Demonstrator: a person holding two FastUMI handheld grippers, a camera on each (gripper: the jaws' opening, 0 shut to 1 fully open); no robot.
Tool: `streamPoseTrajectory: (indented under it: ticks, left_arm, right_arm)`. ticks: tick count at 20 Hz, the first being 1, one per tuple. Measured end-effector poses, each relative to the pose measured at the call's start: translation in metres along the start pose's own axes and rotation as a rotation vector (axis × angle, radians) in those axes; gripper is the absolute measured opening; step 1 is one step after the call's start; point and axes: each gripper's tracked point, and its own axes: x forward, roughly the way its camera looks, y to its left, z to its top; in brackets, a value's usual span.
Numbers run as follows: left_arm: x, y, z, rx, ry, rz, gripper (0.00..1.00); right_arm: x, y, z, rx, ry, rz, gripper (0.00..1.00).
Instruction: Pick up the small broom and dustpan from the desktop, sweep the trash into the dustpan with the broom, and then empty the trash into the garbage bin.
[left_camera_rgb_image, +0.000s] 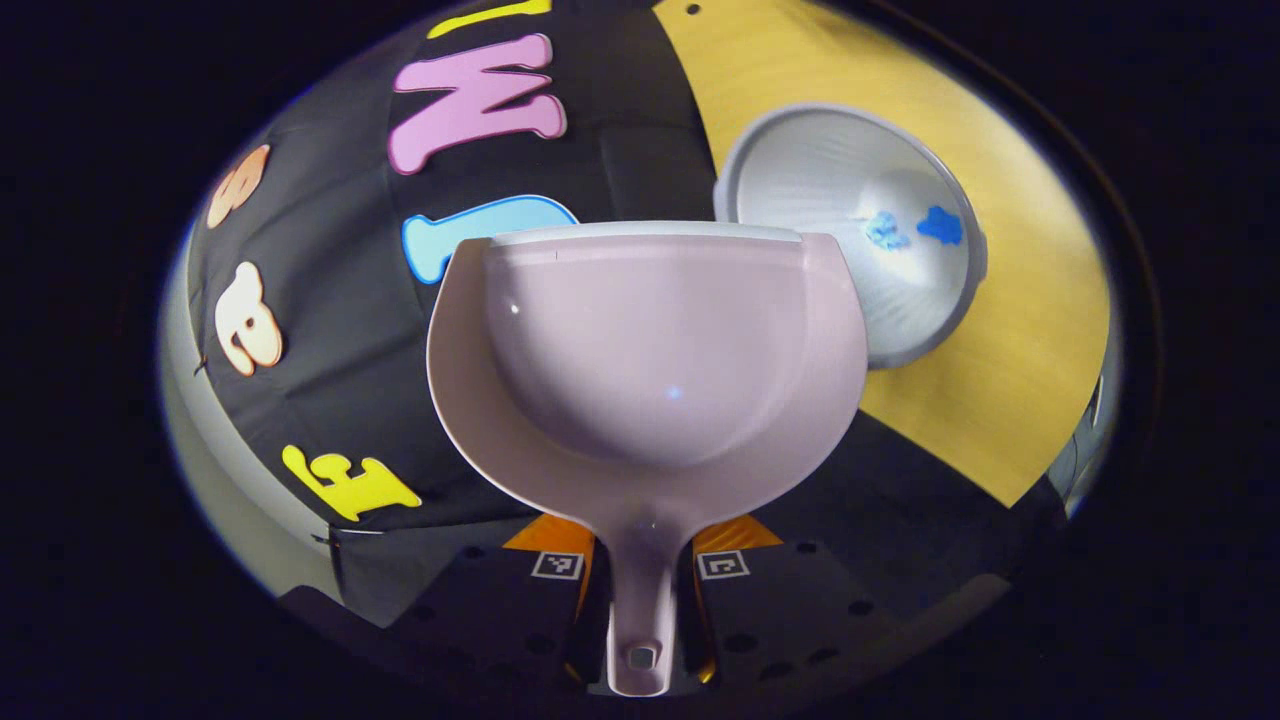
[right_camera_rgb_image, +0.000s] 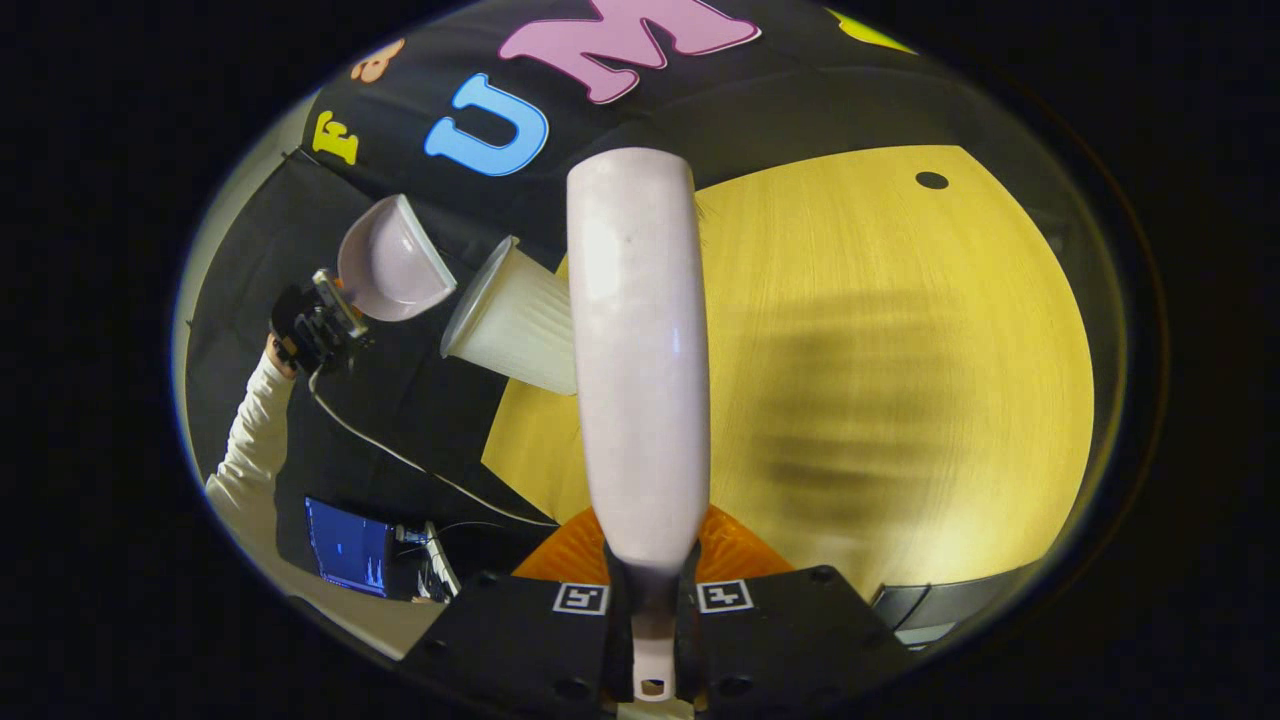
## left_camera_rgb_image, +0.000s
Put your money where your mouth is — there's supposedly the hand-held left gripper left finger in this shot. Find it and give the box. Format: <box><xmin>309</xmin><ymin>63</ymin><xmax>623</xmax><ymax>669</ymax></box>
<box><xmin>385</xmin><ymin>514</ymin><xmax>599</xmax><ymax>693</ymax></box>

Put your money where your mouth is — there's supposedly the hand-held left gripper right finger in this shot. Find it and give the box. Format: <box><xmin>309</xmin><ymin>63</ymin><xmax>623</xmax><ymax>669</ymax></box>
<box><xmin>691</xmin><ymin>513</ymin><xmax>903</xmax><ymax>688</ymax></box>

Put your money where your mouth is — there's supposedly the pink plastic dustpan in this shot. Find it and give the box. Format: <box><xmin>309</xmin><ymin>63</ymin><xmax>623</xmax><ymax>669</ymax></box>
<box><xmin>426</xmin><ymin>221</ymin><xmax>870</xmax><ymax>699</ymax></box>

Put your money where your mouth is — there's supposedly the light blue paper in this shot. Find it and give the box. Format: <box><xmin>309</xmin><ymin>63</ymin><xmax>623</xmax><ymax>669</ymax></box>
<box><xmin>864</xmin><ymin>210</ymin><xmax>910</xmax><ymax>252</ymax></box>

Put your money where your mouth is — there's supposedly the dark blue paper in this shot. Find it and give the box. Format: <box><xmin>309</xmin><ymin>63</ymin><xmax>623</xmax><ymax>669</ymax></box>
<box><xmin>916</xmin><ymin>205</ymin><xmax>965</xmax><ymax>247</ymax></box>

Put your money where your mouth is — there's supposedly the white ribbed garbage bin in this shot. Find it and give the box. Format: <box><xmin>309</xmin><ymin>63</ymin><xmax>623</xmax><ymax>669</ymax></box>
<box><xmin>712</xmin><ymin>102</ymin><xmax>990</xmax><ymax>372</ymax></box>

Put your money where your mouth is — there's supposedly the wooden desktop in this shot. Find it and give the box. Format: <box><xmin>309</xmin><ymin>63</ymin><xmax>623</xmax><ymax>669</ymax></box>
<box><xmin>655</xmin><ymin>0</ymin><xmax>1113</xmax><ymax>509</ymax></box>

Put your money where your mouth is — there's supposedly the black backdrop cloth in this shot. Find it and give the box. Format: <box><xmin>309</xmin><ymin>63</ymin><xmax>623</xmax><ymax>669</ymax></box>
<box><xmin>185</xmin><ymin>0</ymin><xmax>1063</xmax><ymax>631</ymax></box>

